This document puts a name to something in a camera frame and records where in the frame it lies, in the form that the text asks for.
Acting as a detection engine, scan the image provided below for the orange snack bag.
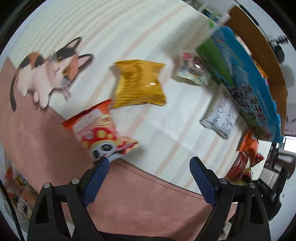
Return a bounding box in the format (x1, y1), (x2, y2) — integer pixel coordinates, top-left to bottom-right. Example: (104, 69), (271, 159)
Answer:
(238, 129), (264, 167)

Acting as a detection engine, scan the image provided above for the red panda snack bag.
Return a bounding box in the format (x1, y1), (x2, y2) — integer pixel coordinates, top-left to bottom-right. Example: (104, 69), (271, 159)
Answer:
(62, 99), (138, 162)

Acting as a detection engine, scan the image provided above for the white-grey barcode snack bag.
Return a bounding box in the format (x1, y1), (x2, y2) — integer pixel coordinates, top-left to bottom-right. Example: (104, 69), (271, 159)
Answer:
(200, 84), (241, 140)

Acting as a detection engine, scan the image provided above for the yellow snack bag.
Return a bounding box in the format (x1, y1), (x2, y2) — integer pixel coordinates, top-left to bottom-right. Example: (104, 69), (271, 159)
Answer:
(111, 60), (167, 108)

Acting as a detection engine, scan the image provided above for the small pink-white snack packet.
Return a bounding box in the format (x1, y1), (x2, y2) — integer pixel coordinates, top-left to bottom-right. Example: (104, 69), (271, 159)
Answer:
(176, 50), (211, 85)

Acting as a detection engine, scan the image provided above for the red candy bag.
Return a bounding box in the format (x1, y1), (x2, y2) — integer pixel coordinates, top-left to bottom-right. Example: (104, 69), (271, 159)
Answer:
(224, 152), (252, 186)

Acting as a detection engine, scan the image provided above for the cardboard snack box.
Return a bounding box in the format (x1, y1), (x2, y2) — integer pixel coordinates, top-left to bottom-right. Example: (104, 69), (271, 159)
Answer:
(197, 6), (287, 143)

